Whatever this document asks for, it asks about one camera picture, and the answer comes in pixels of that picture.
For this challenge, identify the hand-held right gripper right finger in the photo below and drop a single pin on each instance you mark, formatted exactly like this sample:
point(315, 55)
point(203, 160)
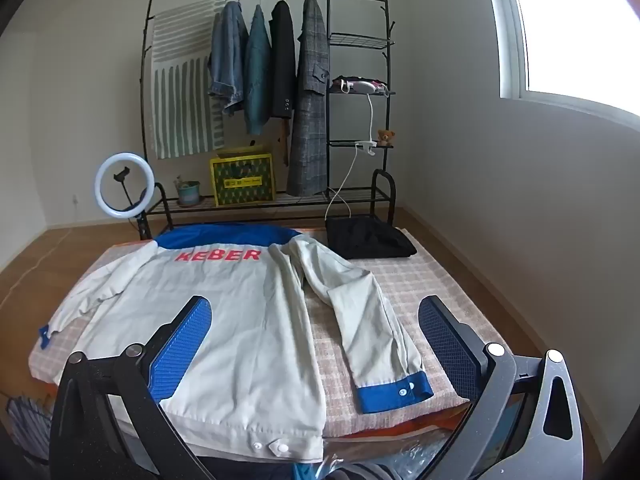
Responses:
point(450, 345)

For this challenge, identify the black folded garment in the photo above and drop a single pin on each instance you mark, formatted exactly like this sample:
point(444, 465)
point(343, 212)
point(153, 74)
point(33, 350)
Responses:
point(370, 240)

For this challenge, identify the small potted plant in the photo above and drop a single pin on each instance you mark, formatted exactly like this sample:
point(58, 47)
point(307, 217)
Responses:
point(189, 194)

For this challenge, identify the black metal clothes rack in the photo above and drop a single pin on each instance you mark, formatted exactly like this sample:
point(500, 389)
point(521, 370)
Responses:
point(327, 60)

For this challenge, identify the yellow green patterned box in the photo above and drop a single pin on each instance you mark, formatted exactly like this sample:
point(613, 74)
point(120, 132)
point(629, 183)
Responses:
point(242, 180)

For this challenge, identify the grey plaid coat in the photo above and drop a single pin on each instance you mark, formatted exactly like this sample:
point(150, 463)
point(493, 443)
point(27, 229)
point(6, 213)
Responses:
point(307, 125)

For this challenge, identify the brown teddy bear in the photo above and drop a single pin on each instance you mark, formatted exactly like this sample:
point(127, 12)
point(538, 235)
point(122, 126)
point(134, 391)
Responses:
point(386, 137)

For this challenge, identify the teal knit sweater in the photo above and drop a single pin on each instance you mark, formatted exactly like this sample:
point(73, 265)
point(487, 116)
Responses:
point(257, 70)

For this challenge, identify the clear plastic bag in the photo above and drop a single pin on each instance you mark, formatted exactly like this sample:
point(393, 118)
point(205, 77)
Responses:
point(400, 455)

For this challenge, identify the window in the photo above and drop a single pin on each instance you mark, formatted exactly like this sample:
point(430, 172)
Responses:
point(575, 35)

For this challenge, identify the striped blue cloth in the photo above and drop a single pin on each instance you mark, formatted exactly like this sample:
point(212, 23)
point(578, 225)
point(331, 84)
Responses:
point(25, 425)

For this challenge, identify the pink plaid blanket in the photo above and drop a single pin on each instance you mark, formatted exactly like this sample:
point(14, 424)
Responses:
point(400, 280)

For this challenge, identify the blue denim jacket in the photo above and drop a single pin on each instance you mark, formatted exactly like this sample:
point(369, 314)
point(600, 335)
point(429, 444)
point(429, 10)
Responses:
point(227, 60)

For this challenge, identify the black blazer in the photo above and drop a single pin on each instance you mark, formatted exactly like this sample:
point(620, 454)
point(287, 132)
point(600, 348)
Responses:
point(282, 60)

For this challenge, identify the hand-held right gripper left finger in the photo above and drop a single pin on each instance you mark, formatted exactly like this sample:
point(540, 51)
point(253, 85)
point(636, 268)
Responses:
point(185, 340)

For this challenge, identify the green striped hanging cloth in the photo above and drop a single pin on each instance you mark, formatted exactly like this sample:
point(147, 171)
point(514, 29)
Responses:
point(180, 100)

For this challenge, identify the white and blue jacket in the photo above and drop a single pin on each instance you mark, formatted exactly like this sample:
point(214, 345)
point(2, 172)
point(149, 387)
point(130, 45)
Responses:
point(240, 320)

